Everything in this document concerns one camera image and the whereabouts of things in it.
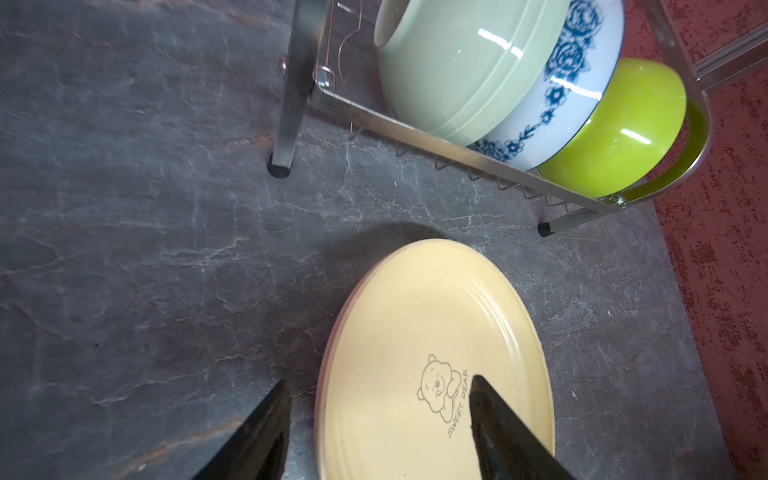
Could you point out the pale green bowl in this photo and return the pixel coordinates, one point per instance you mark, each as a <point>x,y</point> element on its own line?
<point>457,69</point>

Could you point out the lime green bowl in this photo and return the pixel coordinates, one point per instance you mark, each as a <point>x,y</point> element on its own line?
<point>628,134</point>

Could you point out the yellow bear plate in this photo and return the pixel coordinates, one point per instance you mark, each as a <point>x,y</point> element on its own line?
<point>427,319</point>

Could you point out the steel two-tier dish rack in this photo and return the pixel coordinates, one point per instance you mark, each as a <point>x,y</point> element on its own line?
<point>310,83</point>

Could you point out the pink bear plate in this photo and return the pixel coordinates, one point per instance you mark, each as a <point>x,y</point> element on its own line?
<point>328,353</point>

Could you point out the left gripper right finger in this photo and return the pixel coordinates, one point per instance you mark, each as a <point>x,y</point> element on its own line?
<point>505,446</point>

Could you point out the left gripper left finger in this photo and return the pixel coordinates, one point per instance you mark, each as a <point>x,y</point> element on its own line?
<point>257,450</point>

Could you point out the blue floral white bowl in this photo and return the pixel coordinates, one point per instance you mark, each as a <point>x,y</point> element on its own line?
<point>566,92</point>

